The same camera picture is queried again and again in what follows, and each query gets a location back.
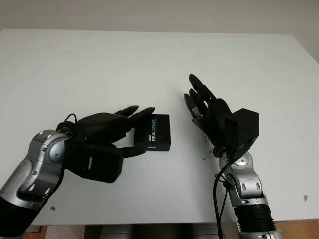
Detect black RealSense box lid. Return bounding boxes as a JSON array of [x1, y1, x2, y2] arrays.
[[133, 114, 172, 152]]

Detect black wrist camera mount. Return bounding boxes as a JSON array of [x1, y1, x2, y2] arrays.
[[63, 142, 125, 184], [224, 108, 260, 160]]

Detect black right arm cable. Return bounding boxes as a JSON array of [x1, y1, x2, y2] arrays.
[[212, 159, 238, 239]]

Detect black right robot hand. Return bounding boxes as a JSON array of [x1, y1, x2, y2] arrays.
[[183, 73, 235, 158]]

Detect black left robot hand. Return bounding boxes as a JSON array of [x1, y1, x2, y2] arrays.
[[56, 106, 157, 160]]

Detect dark grey robot torso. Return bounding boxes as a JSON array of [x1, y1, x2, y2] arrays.
[[84, 224, 240, 239]]

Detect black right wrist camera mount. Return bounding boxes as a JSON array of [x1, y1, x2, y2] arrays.
[[224, 108, 260, 160]]

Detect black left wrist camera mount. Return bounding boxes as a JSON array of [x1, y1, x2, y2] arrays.
[[63, 142, 125, 184]]

